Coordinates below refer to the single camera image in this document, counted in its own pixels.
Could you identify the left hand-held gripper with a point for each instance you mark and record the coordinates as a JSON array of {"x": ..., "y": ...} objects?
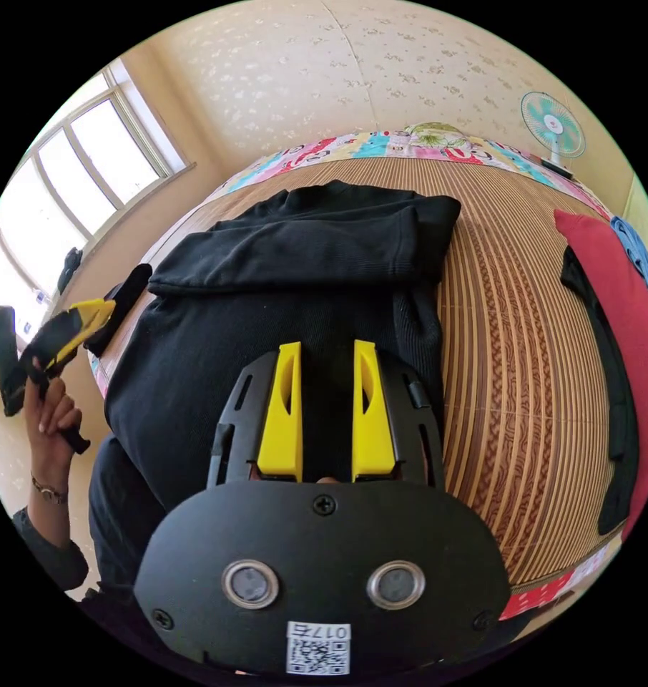
[{"x": 47, "y": 346}]

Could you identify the person's left forearm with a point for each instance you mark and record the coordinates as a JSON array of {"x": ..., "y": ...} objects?
[{"x": 50, "y": 553}]

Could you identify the pile of clothes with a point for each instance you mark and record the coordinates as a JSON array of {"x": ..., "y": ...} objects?
[{"x": 613, "y": 300}]

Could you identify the window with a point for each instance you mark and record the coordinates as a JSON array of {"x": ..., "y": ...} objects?
[{"x": 88, "y": 161}]

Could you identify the teal standing fan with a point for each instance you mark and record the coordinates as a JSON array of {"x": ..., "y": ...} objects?
[{"x": 552, "y": 126}]

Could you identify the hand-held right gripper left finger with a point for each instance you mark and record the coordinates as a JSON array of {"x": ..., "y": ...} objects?
[{"x": 281, "y": 429}]

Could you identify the small black bag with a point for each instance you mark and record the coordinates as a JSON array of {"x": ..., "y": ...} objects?
[{"x": 69, "y": 268}]

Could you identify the person's left hand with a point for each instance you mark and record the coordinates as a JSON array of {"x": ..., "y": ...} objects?
[{"x": 50, "y": 440}]

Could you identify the black long sleeve shirt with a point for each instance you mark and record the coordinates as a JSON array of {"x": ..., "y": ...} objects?
[{"x": 222, "y": 349}]

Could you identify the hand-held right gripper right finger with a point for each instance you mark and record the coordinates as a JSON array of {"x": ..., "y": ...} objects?
[{"x": 372, "y": 435}]

